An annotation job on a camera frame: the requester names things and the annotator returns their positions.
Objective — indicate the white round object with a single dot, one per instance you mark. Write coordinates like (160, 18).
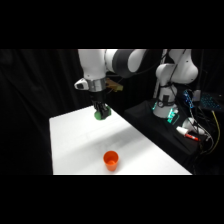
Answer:
(189, 122)

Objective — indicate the blue backlit keyboard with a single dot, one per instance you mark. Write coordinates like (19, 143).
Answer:
(210, 101)

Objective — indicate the black curtain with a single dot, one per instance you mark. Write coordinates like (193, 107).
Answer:
(33, 106)

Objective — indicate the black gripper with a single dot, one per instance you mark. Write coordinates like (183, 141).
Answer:
(98, 97)

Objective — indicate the black robot stand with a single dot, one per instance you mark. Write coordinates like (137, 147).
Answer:
(156, 126)

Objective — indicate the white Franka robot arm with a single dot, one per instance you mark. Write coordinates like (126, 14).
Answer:
(176, 71)

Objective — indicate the orange plastic cup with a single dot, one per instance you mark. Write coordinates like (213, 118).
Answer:
(111, 161)

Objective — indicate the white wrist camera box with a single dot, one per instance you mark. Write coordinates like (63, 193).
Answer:
(81, 84)

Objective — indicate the white marker with red cap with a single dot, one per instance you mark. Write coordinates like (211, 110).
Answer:
(186, 132)

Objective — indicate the tan bracket on wrist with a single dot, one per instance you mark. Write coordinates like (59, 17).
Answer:
(114, 86)

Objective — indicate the small grey box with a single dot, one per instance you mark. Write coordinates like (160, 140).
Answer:
(198, 93)

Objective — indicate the green lit control box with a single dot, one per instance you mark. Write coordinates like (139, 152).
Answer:
(173, 116)

